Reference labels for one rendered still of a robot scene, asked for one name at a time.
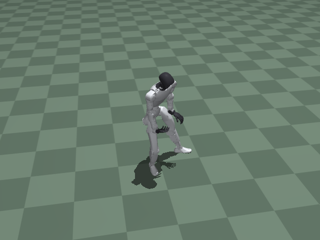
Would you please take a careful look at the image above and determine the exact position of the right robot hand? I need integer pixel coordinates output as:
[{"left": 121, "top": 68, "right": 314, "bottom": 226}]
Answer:
[{"left": 155, "top": 126, "right": 169, "bottom": 134}]

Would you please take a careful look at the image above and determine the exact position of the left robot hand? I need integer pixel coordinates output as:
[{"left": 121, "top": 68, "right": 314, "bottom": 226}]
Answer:
[{"left": 168, "top": 110, "right": 184, "bottom": 124}]

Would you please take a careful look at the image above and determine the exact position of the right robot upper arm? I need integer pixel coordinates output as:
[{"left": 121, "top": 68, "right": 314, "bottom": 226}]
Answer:
[{"left": 145, "top": 90, "right": 157, "bottom": 117}]

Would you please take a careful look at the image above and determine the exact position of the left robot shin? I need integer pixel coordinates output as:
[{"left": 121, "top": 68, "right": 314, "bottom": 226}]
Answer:
[{"left": 169, "top": 128, "right": 182, "bottom": 150}]

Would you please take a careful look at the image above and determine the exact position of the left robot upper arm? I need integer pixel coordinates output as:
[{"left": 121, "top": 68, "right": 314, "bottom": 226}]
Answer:
[{"left": 166, "top": 81, "right": 177, "bottom": 100}]

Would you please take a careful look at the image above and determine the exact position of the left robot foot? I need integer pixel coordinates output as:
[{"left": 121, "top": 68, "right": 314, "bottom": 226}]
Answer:
[{"left": 174, "top": 147, "right": 192, "bottom": 153}]

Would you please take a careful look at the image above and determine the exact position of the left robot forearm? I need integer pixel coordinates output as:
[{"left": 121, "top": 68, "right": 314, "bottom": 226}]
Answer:
[{"left": 166, "top": 98, "right": 174, "bottom": 112}]

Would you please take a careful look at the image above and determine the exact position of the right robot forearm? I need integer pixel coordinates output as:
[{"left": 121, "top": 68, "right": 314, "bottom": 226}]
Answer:
[{"left": 148, "top": 112, "right": 158, "bottom": 134}]

